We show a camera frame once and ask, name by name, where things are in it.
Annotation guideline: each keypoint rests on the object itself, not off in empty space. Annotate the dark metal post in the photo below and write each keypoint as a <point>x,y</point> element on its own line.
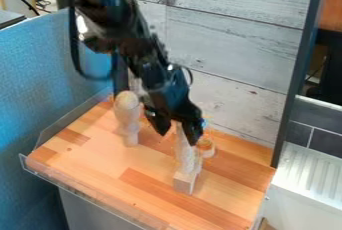
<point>300,64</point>

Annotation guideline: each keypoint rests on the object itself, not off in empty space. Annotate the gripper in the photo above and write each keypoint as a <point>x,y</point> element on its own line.
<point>171,97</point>

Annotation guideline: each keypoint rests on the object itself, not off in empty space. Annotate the white toy sink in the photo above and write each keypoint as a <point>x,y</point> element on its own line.
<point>307,184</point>

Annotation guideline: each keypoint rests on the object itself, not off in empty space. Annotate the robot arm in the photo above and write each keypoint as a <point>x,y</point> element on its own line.
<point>111,24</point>

